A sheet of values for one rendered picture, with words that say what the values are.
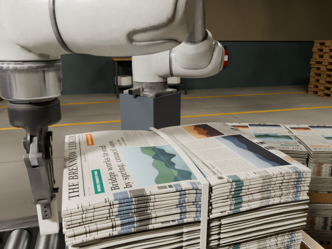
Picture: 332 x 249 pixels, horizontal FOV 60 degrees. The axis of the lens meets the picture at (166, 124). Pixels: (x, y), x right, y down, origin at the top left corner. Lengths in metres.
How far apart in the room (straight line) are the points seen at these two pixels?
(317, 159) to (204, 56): 0.59
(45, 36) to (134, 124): 0.92
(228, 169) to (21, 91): 0.32
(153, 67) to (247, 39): 7.56
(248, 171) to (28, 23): 0.36
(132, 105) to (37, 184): 0.85
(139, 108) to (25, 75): 0.85
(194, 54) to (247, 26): 7.59
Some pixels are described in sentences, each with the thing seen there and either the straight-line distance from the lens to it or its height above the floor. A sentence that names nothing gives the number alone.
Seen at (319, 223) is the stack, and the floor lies 0.52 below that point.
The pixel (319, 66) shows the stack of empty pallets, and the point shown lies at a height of 0.69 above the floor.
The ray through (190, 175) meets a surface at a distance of 0.43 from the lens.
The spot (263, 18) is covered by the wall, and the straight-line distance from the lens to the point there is 8.98.
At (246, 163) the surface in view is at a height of 1.03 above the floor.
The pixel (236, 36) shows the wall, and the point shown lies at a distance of 8.55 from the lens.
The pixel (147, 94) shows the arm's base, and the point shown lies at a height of 1.01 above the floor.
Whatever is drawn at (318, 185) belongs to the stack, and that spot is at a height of 0.68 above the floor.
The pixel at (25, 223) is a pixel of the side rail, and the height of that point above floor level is 0.80.
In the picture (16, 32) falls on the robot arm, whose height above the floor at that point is 1.23.
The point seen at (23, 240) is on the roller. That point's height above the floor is 0.79.
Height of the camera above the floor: 1.21
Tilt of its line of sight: 16 degrees down
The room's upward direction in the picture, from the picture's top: straight up
